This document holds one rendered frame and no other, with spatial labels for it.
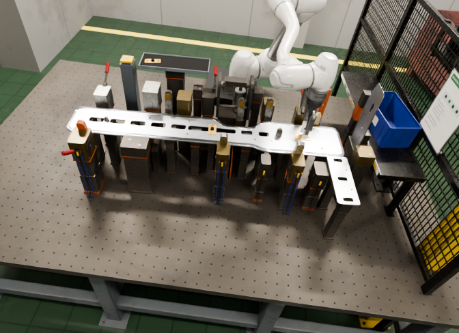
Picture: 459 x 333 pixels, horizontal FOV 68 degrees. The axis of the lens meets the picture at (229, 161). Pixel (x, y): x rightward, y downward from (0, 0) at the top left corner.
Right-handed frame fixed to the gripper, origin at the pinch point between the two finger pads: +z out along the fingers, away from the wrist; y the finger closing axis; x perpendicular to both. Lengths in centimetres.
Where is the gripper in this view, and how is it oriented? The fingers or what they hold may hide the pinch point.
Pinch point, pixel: (304, 130)
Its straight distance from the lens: 175.2
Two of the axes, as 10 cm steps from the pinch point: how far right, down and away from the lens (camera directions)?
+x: 10.0, 0.8, 0.4
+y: -0.3, 7.2, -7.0
